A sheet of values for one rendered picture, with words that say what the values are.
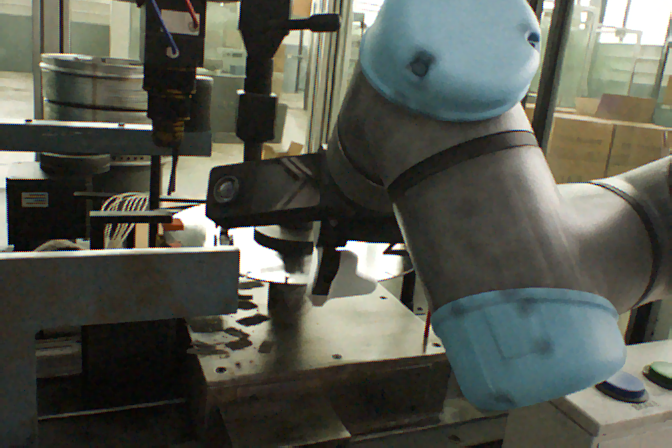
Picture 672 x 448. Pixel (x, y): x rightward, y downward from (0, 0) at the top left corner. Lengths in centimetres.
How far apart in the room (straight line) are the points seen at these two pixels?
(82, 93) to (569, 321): 118
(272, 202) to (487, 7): 22
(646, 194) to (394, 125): 15
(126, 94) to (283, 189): 92
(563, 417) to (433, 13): 45
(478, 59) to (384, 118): 5
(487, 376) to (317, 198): 20
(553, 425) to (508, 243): 40
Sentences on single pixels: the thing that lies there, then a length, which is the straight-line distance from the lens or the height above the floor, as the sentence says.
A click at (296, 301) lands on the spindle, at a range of 77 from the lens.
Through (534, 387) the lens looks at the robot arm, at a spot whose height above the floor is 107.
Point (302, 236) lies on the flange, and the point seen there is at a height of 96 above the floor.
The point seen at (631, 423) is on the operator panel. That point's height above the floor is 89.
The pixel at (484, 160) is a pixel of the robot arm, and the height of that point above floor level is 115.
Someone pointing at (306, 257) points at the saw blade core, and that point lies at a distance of 69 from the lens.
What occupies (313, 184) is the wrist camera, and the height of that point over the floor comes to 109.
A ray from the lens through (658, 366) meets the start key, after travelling 71.
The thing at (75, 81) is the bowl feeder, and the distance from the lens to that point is 133.
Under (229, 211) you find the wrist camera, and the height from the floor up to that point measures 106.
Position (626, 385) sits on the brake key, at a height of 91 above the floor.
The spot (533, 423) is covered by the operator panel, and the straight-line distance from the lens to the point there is 65.
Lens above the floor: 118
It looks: 14 degrees down
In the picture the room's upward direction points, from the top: 6 degrees clockwise
